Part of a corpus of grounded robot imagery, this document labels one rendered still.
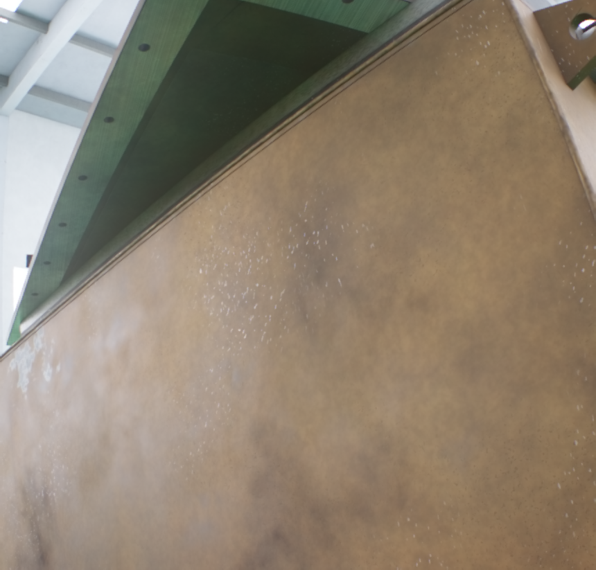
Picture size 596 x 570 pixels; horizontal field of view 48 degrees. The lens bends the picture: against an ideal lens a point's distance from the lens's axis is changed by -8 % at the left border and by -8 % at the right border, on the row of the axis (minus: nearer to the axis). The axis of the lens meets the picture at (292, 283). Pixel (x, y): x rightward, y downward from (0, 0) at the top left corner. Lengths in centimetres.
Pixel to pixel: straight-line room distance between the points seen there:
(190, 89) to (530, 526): 68
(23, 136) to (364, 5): 1244
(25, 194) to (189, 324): 1167
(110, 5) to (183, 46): 1058
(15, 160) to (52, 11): 288
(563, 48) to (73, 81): 1227
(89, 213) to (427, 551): 81
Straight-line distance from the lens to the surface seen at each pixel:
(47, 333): 132
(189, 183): 112
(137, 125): 101
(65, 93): 1310
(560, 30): 74
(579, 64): 72
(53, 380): 128
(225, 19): 86
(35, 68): 1171
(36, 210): 1249
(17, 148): 1298
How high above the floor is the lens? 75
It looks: 22 degrees up
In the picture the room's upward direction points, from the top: 10 degrees counter-clockwise
